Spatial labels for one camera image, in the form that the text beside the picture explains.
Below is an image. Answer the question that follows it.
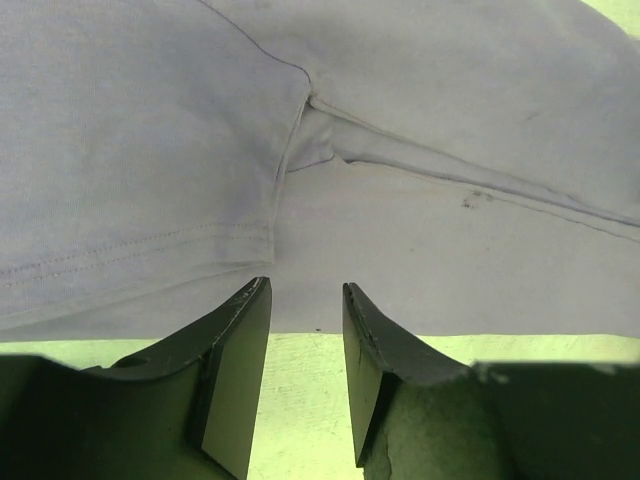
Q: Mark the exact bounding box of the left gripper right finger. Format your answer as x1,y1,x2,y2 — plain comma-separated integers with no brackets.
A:
342,283,639,479

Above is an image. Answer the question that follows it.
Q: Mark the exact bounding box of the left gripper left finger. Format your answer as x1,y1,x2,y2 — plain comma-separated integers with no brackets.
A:
1,277,272,479

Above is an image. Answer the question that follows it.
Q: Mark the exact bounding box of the purple t shirt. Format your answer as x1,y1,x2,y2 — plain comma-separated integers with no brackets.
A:
1,1,639,340

